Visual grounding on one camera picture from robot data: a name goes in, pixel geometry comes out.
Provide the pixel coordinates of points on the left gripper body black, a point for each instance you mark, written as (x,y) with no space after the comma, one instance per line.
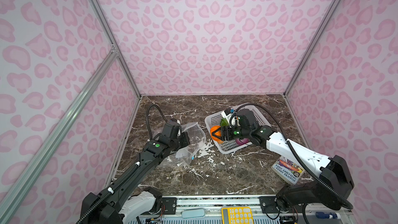
(182,140)

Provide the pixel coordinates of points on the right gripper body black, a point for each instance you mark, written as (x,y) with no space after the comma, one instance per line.
(239,131)

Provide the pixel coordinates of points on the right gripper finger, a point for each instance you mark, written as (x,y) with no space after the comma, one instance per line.
(217,140)
(217,127)

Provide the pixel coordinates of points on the orange pumpkin toy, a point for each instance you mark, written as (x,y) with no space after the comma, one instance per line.
(216,134)

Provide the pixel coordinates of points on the purple onion toy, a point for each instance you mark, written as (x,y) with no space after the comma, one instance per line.
(241,142)

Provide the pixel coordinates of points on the clear zip top bag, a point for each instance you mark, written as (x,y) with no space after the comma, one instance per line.
(184,156)

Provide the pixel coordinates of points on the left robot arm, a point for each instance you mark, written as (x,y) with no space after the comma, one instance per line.
(115,204)

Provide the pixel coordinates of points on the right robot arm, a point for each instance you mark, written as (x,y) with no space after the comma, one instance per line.
(332,182)

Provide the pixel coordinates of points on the green lettuce toy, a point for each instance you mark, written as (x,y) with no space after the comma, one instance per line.
(224,122)

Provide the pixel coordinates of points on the white plastic basket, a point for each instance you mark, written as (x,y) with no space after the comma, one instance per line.
(259,138)

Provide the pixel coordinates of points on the colourful paperback book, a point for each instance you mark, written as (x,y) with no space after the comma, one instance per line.
(289,171)

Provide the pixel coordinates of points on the light blue flat case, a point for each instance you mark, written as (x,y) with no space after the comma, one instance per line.
(193,213)

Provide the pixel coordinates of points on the yellow calculator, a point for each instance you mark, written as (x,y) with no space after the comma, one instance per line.
(237,215)

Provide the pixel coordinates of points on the blue white marker pen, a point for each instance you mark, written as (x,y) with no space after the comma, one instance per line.
(327,215)

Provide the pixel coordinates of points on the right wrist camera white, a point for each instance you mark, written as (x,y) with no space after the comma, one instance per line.
(230,115)

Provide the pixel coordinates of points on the aluminium frame rail base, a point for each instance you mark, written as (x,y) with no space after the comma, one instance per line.
(210,209)

